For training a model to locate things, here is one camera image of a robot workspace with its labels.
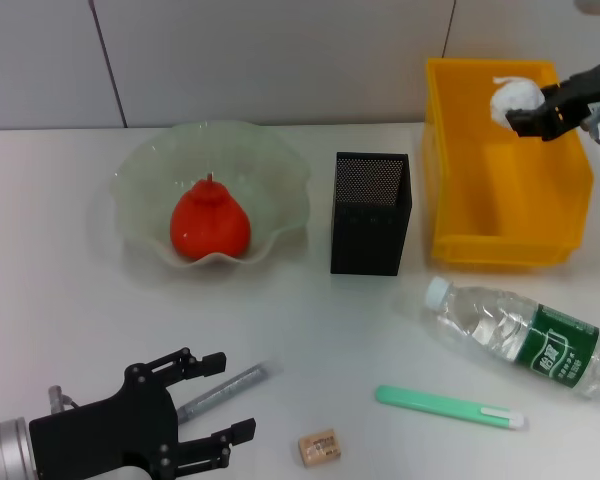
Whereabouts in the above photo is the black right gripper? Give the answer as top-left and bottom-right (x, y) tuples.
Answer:
(504, 57), (600, 143)

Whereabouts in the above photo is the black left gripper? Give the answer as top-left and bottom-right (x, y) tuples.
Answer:
(28, 347), (258, 480)

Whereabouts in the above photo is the white paper ball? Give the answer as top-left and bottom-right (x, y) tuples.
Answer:
(489, 74), (545, 129)

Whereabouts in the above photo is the red pear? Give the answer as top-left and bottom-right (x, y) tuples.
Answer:
(169, 172), (253, 261)

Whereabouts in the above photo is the clear water bottle green label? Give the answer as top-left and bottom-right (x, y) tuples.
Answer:
(421, 275), (600, 401)

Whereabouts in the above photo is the silver marker pen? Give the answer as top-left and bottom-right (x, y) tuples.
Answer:
(176, 362), (284, 426)

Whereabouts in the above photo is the black mesh pen holder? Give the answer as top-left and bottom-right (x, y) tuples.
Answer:
(329, 152), (413, 276)

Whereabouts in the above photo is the translucent green wavy glass plate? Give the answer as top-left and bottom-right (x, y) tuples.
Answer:
(110, 119), (313, 271)

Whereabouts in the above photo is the yellow plastic storage bin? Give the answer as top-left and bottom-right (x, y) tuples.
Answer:
(422, 57), (595, 266)

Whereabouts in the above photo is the left gripper cable with connector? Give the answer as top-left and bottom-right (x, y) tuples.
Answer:
(47, 384), (81, 416)

